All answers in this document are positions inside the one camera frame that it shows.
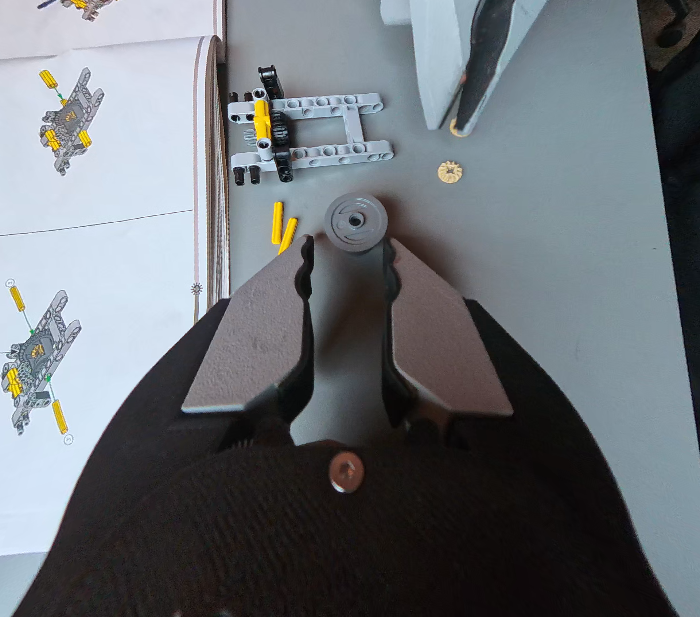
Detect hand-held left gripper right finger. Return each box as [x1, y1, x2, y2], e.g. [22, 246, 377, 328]
[382, 237, 515, 426]

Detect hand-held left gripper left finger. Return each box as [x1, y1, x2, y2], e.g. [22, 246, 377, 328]
[182, 234, 318, 426]

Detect grey lego frame assembly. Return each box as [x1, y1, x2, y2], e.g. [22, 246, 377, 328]
[227, 65, 396, 187]

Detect dark grey round lego disc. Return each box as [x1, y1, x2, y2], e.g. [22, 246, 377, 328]
[324, 193, 389, 257]

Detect lego instruction booklet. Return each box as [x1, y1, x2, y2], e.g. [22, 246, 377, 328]
[0, 0, 232, 558]

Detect person's dark trousers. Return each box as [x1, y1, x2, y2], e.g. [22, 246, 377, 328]
[651, 73, 700, 465]

